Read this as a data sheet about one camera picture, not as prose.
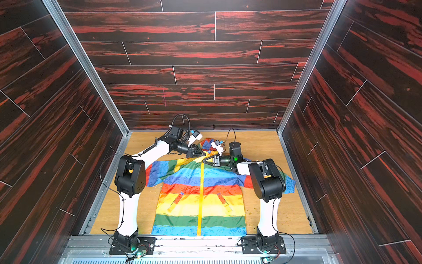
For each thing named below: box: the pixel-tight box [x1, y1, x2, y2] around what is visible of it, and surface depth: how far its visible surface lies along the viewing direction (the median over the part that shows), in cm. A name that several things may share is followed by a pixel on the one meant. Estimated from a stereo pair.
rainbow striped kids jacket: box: [145, 138, 297, 238], surface depth 88 cm
